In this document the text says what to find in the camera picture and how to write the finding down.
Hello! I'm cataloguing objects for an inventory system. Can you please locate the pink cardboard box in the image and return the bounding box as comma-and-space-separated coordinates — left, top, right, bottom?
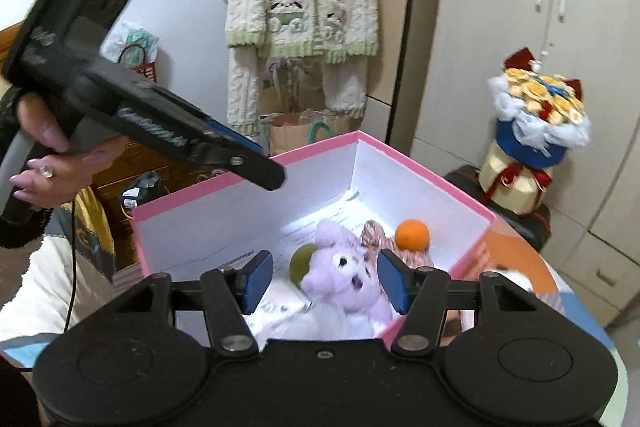
131, 130, 499, 344

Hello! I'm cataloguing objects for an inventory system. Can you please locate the white plush toy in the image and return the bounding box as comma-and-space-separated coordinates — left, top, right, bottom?
487, 264, 539, 304

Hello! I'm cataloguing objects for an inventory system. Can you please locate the red basket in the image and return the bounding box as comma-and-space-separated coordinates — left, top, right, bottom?
116, 46, 159, 84

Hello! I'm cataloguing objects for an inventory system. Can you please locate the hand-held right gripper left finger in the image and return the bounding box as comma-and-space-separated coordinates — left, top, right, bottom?
112, 251, 275, 356

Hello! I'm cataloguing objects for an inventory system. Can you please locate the white plastic bag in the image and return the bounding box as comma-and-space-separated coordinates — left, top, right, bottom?
102, 21, 162, 84

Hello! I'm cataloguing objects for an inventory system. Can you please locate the white yellow printed cloth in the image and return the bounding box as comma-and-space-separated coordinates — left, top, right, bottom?
0, 186, 117, 360

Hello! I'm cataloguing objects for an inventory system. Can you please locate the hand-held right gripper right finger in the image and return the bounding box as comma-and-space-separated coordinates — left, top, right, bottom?
376, 248, 541, 356

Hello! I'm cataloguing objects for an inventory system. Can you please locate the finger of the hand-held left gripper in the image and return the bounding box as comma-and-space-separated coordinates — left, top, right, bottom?
190, 141, 287, 192
202, 117, 264, 156

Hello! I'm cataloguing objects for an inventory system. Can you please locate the wooden cabinet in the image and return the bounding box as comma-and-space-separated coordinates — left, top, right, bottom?
0, 22, 237, 269

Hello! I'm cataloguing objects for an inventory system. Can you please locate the black suitcase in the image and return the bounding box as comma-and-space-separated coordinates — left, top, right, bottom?
442, 164, 554, 254

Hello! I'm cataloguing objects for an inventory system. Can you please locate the green ball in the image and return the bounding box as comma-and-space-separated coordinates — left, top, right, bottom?
288, 243, 319, 289

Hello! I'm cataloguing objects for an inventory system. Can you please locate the brown paper bag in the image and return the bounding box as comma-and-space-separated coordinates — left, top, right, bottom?
259, 107, 364, 158

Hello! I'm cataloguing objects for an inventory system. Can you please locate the person's left hand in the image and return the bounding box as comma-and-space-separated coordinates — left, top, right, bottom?
9, 94, 129, 208

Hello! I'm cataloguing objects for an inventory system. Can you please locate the flower bouquet with blue wrap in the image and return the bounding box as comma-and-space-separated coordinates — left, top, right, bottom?
477, 48, 592, 216

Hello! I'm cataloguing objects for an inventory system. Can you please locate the beige wardrobe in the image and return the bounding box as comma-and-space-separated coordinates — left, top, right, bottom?
410, 0, 640, 334

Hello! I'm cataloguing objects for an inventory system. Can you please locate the purple plush toy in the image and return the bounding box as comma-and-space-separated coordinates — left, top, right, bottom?
299, 218, 394, 341

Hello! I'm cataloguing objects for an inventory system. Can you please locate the printed bed sheet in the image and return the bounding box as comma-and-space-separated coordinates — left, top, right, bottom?
450, 222, 632, 427

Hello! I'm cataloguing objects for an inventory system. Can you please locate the pink floral scrunchie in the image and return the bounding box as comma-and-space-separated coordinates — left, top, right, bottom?
357, 220, 437, 279

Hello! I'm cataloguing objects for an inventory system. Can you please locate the black plastic pouch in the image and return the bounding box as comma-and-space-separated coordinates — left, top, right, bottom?
119, 171, 167, 222

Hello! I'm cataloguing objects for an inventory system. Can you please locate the orange ball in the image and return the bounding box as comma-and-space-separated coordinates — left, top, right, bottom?
394, 219, 431, 253

